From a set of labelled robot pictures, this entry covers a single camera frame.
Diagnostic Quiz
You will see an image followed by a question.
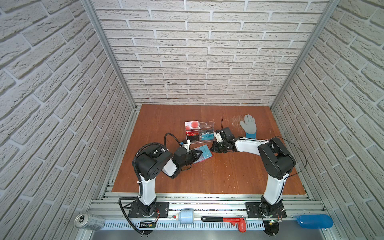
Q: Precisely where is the red leather card holder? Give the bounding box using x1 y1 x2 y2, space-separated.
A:
194 145 213 164

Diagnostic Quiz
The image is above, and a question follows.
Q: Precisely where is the clear acrylic card display stand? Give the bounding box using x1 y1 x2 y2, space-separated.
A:
185 121 215 144

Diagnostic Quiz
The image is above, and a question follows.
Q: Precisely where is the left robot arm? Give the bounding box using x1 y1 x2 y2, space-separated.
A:
133 143 203 208

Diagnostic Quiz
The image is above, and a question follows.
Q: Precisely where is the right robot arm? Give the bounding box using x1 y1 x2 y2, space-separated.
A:
211 128 296 207

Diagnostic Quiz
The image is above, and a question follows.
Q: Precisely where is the black logo Vip card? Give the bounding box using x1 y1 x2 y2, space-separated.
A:
201 128 215 135

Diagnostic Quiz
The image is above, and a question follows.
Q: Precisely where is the teal VIP card in stand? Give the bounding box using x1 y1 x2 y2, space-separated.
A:
201 133 215 141

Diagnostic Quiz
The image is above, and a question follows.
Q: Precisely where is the red VIP card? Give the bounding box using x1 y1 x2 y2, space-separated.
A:
186 130 200 136

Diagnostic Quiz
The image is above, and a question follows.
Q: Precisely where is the red white patterned card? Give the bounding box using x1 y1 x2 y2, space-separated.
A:
185 121 200 131

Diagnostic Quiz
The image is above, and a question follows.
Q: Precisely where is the grey work glove blue cuff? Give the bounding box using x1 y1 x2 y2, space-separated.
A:
240 115 257 139

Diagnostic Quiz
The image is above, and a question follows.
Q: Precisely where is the red black pipe wrench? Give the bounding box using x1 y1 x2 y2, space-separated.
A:
201 216 247 233

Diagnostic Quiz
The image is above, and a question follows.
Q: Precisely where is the blue plastic case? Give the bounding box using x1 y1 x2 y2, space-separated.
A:
297 215 334 229

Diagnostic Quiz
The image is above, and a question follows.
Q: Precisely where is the silver drink can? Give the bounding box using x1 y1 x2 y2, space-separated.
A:
74 213 105 231

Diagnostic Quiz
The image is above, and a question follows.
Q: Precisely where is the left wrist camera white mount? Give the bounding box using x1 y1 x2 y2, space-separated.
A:
180 140 191 152

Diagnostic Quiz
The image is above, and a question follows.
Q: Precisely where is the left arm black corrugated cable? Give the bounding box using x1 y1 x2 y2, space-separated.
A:
118 132 182 235

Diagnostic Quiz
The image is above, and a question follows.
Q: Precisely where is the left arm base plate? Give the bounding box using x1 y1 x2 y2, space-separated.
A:
129 200 170 218

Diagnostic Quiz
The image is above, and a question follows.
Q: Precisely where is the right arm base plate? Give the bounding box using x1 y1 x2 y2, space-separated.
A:
246 201 287 219

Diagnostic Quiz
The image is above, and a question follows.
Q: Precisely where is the aluminium rail frame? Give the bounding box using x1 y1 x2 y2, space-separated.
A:
77 191 337 240

